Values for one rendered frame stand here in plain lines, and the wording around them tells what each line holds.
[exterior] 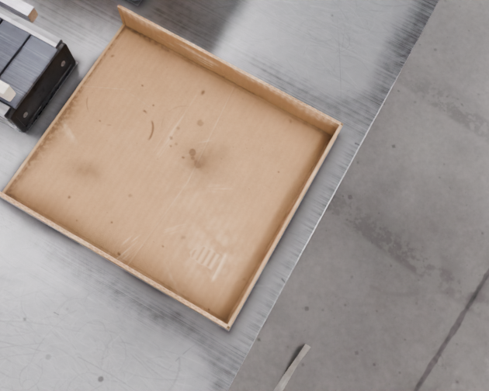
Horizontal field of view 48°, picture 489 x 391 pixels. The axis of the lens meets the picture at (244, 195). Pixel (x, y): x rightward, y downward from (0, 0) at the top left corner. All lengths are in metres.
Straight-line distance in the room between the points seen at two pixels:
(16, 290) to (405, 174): 1.17
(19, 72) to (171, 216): 0.23
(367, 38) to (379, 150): 0.88
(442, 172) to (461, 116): 0.18
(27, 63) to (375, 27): 0.42
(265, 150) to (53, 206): 0.25
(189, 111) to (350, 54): 0.22
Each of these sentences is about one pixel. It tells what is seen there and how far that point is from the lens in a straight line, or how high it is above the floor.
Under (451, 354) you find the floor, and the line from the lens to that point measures 1.55.
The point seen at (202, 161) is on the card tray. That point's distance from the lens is 0.64.
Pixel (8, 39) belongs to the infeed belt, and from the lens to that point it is 0.69.
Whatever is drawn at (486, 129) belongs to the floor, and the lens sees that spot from 1.72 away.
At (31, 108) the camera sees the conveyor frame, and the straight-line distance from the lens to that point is 0.68.
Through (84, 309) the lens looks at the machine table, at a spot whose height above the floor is 0.83.
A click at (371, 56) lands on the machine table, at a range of 0.72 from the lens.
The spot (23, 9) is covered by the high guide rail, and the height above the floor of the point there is 0.96.
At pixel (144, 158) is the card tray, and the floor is 0.83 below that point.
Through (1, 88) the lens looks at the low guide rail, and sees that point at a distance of 0.63.
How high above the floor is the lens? 1.44
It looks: 75 degrees down
